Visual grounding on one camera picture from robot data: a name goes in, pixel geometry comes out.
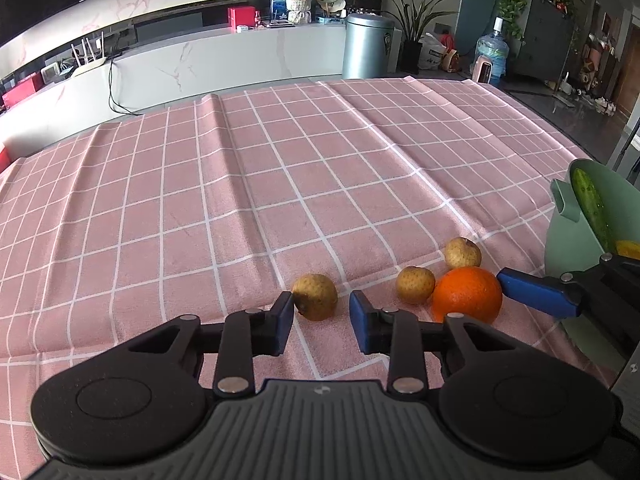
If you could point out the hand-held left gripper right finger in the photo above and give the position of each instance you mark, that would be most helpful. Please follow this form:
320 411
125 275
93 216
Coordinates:
360 322

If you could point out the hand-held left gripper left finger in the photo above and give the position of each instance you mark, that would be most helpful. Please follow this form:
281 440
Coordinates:
285 321

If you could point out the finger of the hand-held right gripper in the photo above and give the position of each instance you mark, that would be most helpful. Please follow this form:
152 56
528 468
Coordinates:
535 290

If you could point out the small brown fruit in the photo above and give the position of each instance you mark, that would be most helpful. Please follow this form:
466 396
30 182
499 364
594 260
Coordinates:
316 296
415 284
462 252

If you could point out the green plastic colander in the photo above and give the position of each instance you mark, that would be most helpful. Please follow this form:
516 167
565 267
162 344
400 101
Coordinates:
562 240

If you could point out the orange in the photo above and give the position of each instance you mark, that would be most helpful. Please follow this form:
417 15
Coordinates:
466 292

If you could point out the green cucumber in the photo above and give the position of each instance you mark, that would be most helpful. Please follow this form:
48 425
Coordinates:
592 205

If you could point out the yellow green mango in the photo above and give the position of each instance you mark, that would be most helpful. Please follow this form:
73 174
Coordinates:
629 248

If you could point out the pink checked tablecloth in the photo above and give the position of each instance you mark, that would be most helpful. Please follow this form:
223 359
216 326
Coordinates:
250 185

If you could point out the small pink device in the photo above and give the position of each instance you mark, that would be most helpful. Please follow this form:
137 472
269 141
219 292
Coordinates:
483 70

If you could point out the blue water jug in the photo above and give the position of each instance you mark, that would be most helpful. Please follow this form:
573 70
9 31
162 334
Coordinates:
492 47

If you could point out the dark grey cabinet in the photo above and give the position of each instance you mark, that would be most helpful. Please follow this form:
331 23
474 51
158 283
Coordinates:
542 40

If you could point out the white plastic bag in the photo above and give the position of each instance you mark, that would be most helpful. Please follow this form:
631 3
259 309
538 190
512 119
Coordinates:
431 55

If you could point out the white marble television console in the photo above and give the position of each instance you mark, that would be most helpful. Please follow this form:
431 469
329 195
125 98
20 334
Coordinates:
225 60

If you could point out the silver trash can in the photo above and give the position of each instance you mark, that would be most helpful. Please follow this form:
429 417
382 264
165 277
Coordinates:
367 47

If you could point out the long-leaf potted plant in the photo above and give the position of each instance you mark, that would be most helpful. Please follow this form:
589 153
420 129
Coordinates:
412 20

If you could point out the small red box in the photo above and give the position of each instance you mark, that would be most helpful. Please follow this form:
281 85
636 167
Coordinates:
241 16

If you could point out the white router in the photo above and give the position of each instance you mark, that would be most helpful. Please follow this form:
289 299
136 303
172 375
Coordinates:
90 62

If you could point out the red toolbox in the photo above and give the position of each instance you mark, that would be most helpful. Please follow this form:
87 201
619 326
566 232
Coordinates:
4 156

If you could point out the flat red box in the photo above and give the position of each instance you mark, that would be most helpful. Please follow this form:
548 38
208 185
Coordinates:
20 91

